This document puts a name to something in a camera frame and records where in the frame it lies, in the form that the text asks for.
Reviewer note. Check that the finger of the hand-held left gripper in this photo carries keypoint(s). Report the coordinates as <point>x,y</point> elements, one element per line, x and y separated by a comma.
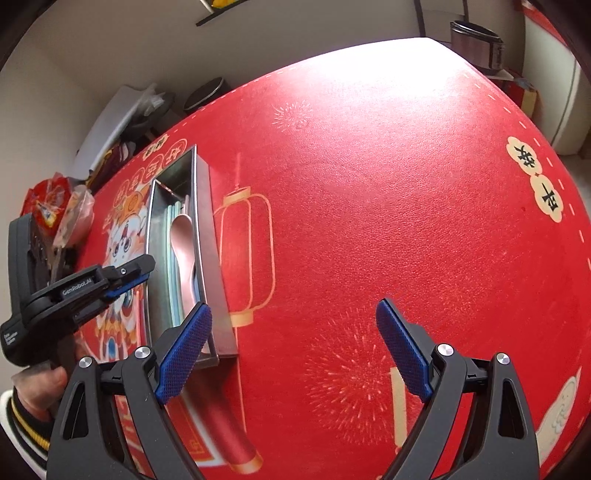
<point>129,270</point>
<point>127,287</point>

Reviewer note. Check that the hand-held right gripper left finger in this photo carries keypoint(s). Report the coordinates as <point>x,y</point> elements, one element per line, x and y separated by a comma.
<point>184,355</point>

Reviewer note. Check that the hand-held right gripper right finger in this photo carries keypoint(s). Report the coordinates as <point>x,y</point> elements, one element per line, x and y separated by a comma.
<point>404,348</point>

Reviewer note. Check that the pink plastic spoon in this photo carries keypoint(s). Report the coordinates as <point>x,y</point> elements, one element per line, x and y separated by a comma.
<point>181,240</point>

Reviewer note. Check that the stainless steel cutlery tray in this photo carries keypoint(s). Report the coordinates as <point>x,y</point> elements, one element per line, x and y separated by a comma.
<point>207,258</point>

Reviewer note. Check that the person's left forearm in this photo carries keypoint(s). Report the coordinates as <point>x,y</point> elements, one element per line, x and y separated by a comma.
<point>23,434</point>

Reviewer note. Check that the person's left hand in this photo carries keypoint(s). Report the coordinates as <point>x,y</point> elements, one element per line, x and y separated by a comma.
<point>44,390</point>

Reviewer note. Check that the bowl covered with plastic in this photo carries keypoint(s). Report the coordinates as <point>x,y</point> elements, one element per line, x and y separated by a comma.
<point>74,217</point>

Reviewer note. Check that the red snack bag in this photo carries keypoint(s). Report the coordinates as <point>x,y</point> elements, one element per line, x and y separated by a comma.
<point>46,201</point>

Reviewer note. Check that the red printed table mat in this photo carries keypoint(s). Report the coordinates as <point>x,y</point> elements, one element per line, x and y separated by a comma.
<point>369,207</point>

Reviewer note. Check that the white rolled sheet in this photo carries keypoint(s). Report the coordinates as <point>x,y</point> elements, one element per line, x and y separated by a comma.
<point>115,124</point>

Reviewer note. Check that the red cardboard box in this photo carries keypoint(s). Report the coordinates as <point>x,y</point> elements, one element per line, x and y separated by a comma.
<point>524,94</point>

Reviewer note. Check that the yellow snack packet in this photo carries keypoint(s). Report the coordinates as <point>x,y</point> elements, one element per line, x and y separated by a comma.
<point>223,3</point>

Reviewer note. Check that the silver rice cooker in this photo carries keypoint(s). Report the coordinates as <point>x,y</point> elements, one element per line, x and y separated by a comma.
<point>475,44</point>

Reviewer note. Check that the cream refrigerator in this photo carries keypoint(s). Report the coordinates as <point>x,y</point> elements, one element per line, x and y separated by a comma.
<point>558,69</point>

